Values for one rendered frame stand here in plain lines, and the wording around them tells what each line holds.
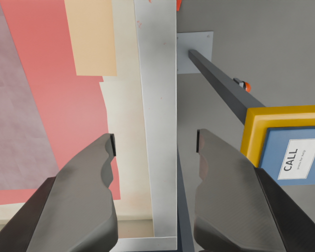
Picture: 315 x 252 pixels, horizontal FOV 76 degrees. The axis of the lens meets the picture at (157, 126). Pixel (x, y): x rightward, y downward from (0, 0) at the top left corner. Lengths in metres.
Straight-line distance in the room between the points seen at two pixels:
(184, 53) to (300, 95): 0.78
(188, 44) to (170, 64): 1.00
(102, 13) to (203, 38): 1.00
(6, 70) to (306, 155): 0.40
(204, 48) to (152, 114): 1.02
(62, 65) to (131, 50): 0.08
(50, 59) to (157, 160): 0.18
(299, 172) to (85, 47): 0.33
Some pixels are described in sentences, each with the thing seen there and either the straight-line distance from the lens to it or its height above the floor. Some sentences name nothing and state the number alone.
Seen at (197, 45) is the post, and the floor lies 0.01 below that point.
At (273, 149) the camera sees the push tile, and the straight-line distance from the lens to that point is 0.32.
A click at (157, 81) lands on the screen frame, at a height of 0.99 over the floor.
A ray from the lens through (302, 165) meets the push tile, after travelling 0.36.
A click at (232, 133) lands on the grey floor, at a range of 1.48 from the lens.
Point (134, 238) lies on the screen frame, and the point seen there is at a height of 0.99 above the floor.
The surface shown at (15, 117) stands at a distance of 0.33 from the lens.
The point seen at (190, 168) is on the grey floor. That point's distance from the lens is 1.58.
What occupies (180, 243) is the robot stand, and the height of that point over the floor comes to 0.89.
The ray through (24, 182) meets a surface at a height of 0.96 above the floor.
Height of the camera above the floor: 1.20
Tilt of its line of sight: 62 degrees down
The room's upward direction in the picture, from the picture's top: 180 degrees clockwise
